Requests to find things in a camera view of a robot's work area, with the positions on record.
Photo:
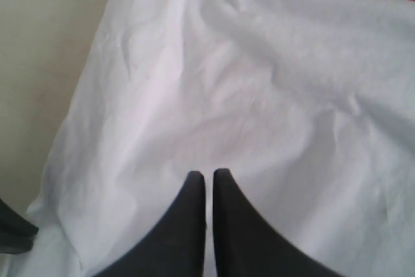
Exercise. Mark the white t-shirt red Chinese logo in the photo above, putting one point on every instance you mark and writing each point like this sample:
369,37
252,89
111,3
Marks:
310,104

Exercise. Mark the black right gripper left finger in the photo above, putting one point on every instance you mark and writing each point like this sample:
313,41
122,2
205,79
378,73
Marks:
176,244

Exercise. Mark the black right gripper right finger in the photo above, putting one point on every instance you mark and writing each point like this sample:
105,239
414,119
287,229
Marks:
245,244

